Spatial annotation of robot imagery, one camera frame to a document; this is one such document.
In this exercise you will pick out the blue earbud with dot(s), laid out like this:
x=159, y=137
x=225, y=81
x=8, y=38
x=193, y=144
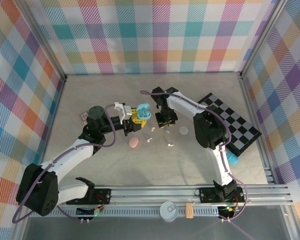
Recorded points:
x=167, y=130
x=141, y=115

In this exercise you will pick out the blue earbud charging case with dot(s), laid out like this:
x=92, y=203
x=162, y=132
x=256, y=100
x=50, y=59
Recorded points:
x=143, y=110

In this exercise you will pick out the pink earbud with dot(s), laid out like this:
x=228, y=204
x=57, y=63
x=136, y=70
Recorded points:
x=153, y=128

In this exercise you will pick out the white round charging case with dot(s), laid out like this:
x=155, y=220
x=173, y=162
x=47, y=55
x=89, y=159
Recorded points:
x=183, y=130

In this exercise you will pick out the white earbud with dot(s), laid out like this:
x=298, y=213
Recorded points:
x=170, y=144
x=149, y=139

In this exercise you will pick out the pink earbud charging case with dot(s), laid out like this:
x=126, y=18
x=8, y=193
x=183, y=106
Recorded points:
x=133, y=142

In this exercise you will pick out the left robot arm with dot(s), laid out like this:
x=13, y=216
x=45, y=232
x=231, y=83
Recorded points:
x=40, y=195

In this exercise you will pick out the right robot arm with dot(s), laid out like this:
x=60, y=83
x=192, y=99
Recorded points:
x=210, y=130

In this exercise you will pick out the small card box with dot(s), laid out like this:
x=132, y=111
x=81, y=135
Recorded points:
x=83, y=117

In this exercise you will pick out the black grey checkerboard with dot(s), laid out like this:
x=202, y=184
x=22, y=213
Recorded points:
x=240, y=125

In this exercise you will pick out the teal cylinder tube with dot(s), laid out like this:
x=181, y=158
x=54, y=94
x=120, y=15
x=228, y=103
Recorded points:
x=233, y=158

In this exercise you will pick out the silver tin can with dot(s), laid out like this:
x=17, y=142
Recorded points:
x=168, y=211

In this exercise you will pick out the small cork block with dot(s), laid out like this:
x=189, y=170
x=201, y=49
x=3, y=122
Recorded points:
x=189, y=211

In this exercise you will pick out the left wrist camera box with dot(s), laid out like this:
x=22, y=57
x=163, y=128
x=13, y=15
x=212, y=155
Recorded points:
x=123, y=111

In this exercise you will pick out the aluminium side rail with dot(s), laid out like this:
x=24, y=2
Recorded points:
x=249, y=100
x=55, y=112

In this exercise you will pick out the aluminium mounting rail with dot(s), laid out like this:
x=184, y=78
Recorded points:
x=152, y=193

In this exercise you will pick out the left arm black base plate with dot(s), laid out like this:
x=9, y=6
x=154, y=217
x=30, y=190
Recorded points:
x=102, y=196

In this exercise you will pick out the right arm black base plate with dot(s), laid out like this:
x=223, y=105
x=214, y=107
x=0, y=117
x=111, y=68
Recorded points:
x=207, y=195

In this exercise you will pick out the aluminium frame post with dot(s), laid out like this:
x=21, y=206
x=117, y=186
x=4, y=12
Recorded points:
x=47, y=45
x=263, y=37

